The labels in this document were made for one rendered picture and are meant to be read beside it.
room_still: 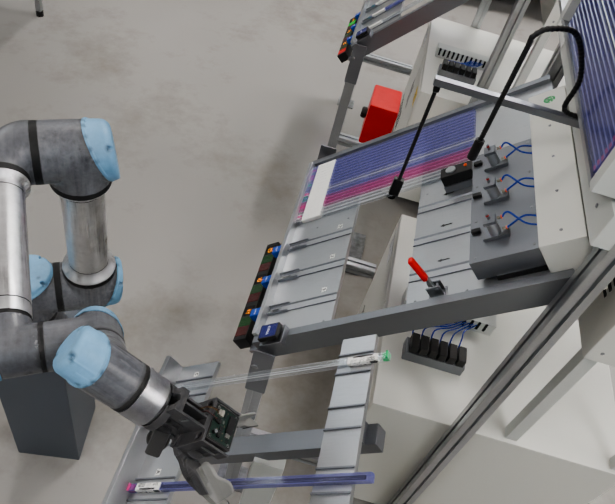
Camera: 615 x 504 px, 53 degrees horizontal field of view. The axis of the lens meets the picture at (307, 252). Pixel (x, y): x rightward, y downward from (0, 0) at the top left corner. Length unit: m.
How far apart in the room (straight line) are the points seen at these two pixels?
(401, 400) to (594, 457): 0.50
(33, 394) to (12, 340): 0.82
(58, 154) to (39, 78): 2.28
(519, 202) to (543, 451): 0.67
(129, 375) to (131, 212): 1.86
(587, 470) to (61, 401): 1.34
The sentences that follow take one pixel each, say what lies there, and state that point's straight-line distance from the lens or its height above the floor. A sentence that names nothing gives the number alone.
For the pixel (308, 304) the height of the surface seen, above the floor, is 0.80.
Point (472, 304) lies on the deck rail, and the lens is 1.23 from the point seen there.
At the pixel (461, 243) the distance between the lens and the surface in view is 1.35.
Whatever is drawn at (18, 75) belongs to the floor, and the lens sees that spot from 3.47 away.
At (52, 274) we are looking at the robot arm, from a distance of 1.50.
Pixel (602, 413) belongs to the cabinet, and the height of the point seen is 0.62.
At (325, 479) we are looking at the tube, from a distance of 1.01.
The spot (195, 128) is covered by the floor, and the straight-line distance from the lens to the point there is 3.15.
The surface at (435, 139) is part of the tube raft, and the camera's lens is 1.69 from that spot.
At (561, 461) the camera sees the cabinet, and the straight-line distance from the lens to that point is 1.72.
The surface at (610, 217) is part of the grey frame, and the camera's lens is 1.04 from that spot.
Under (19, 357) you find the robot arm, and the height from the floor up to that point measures 1.12.
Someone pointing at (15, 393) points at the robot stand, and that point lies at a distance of 1.80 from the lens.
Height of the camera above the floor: 1.93
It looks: 47 degrees down
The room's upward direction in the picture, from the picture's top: 17 degrees clockwise
